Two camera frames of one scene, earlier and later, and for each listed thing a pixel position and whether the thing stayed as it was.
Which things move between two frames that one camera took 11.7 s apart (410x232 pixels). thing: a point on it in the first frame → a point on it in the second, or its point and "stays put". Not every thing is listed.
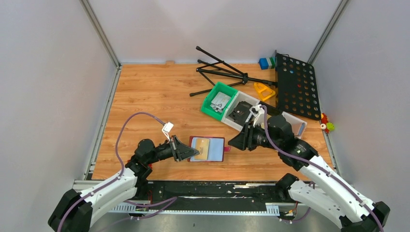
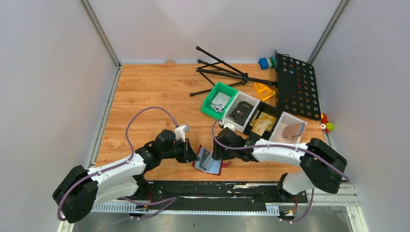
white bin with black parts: (238, 111) stays put
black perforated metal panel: (297, 92) stays put
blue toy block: (263, 64) stays put
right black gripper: (243, 140) → (217, 152)
